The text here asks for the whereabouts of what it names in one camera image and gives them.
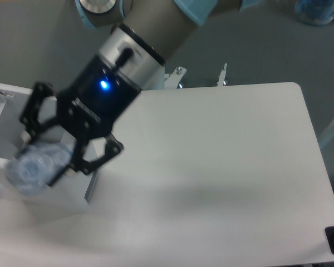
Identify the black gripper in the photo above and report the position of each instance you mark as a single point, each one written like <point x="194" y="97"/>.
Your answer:
<point x="95" y="100"/>

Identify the clear plastic water bottle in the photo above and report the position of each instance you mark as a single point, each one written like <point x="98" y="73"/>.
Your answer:
<point x="29" y="173"/>

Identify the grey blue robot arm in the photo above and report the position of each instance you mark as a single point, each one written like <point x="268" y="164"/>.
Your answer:
<point x="148" y="33"/>

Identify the white trash can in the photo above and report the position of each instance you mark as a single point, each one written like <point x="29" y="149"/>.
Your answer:
<point x="69" y="193"/>

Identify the blue plastic bag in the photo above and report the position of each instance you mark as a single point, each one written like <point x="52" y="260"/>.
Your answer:
<point x="314" y="13"/>

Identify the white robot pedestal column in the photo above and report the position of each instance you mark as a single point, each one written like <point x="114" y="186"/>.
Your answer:
<point x="156" y="81"/>

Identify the white metal base frame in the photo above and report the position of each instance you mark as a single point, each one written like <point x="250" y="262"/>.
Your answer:
<point x="179" y="79"/>

